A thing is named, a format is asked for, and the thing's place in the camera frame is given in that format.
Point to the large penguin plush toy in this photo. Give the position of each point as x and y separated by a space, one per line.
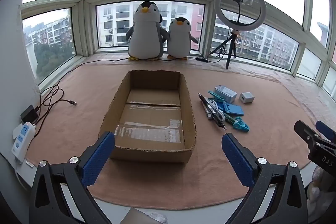
145 35

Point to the small white cube charger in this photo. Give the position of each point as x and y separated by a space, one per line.
247 98

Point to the white power strip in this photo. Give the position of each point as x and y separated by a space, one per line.
22 138

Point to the blue phone stand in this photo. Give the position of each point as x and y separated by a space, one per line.
233 109

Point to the aqua and blue clip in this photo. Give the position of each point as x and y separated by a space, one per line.
241 125

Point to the phone clamp on gooseneck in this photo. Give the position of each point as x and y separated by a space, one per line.
237 1

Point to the white printed marker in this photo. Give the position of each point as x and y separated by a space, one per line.
208 109

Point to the light blue tin box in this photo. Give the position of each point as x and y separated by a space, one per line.
225 92

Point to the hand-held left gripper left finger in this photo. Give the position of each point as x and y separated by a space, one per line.
99 158

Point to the small penguin plush toy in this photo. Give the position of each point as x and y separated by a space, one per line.
179 40

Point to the black tripod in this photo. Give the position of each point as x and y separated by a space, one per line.
231 52

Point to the person's right hand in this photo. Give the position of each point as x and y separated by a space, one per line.
318 182

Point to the green patterned pen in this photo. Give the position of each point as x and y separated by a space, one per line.
229 119

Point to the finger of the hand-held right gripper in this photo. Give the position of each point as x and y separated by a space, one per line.
326 130
305 132

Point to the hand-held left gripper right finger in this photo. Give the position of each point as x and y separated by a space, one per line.
236 161

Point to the black pen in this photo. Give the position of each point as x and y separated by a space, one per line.
216 117

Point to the cardboard box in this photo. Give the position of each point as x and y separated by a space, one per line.
149 113

